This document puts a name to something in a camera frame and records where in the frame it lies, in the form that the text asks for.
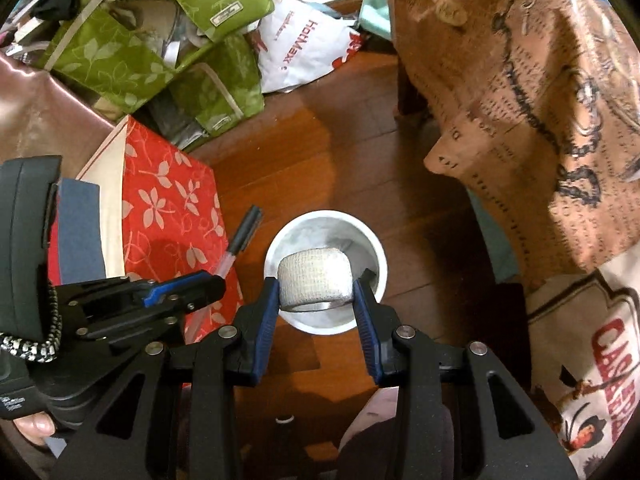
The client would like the black pen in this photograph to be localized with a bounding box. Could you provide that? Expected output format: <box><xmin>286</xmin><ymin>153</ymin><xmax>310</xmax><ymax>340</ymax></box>
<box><xmin>214</xmin><ymin>205</ymin><xmax>262</xmax><ymax>278</ymax></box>

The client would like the white bandage roll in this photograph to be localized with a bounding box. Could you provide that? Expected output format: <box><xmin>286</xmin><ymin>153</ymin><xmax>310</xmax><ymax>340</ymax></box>
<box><xmin>277</xmin><ymin>248</ymin><xmax>354</xmax><ymax>312</ymax></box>

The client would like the white trash bin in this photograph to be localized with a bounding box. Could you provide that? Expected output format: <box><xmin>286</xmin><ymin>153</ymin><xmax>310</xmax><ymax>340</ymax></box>
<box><xmin>264</xmin><ymin>210</ymin><xmax>388</xmax><ymax>336</ymax></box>

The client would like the person's left hand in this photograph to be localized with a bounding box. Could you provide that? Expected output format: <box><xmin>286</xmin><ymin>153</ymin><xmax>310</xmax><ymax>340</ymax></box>
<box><xmin>13</xmin><ymin>412</ymin><xmax>56</xmax><ymax>448</ymax></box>

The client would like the red floral gift bag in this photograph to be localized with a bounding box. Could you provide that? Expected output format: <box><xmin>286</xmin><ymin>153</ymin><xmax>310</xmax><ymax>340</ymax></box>
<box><xmin>77</xmin><ymin>115</ymin><xmax>246</xmax><ymax>346</ymax></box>

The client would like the green leaf pattern bag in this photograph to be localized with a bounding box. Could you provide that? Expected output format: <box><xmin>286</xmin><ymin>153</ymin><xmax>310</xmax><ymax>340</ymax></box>
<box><xmin>37</xmin><ymin>0</ymin><xmax>274</xmax><ymax>136</ymax></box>

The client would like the white HotMaxx plastic bag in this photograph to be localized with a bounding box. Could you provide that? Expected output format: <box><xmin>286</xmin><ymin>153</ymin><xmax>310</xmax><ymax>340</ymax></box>
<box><xmin>254</xmin><ymin>0</ymin><xmax>362</xmax><ymax>94</ymax></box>

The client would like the newspaper print bed sheet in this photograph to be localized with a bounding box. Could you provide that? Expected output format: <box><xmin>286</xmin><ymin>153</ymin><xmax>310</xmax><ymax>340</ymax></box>
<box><xmin>387</xmin><ymin>0</ymin><xmax>639</xmax><ymax>479</ymax></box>

